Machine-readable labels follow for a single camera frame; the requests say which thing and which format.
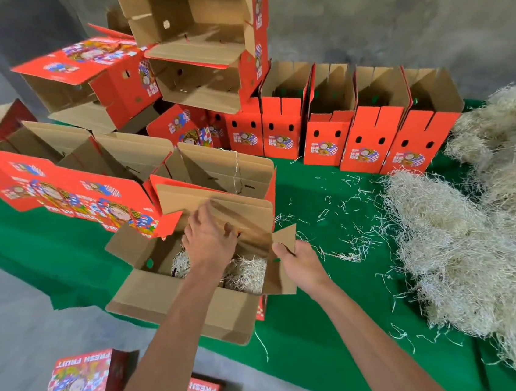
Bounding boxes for person's left hand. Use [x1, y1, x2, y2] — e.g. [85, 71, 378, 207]
[178, 198, 244, 280]

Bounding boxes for person's right hand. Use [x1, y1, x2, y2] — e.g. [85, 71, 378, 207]
[271, 237, 334, 303]

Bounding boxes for red fruit carton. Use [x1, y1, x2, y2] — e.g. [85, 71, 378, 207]
[92, 160, 309, 360]

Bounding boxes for person's right forearm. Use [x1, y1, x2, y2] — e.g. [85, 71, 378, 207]
[310, 267, 450, 391]

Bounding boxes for person's left forearm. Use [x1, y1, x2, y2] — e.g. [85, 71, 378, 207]
[80, 257, 243, 391]

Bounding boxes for shredded paper filling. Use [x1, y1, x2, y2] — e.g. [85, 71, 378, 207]
[168, 240, 272, 304]

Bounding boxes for scattered loose paper shreds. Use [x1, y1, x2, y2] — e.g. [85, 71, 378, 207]
[269, 165, 401, 272]

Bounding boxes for green tablecloth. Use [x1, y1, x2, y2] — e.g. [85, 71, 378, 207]
[0, 93, 516, 391]

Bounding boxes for pile of red cardboard boxes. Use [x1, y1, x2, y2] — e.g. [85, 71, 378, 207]
[0, 0, 476, 256]

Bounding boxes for heap of white shredded paper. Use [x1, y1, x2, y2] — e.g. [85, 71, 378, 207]
[370, 84, 516, 391]

